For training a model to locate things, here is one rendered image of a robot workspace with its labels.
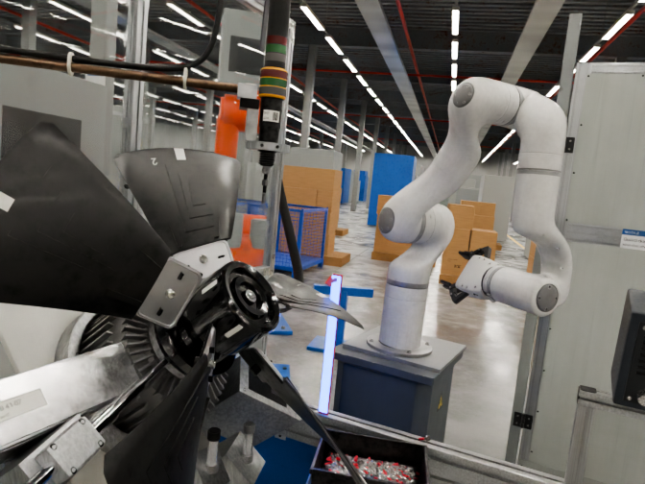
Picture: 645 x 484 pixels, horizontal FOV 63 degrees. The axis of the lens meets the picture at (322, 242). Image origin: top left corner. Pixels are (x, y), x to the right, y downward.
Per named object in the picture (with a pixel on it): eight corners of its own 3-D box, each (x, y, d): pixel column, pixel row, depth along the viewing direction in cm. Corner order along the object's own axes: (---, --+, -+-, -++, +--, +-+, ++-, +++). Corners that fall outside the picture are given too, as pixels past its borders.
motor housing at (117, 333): (108, 474, 75) (167, 439, 70) (41, 333, 79) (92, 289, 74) (207, 416, 96) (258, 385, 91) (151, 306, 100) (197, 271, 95)
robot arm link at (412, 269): (377, 279, 154) (388, 197, 151) (425, 278, 163) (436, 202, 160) (404, 289, 143) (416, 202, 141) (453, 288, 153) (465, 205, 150)
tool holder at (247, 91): (233, 146, 81) (238, 80, 79) (232, 148, 87) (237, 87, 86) (292, 152, 82) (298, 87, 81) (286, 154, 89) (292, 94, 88)
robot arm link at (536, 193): (561, 176, 124) (543, 302, 127) (508, 168, 118) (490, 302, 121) (593, 176, 116) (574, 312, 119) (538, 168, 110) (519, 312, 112)
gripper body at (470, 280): (495, 308, 126) (465, 297, 137) (517, 273, 127) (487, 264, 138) (476, 293, 123) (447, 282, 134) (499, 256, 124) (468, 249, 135)
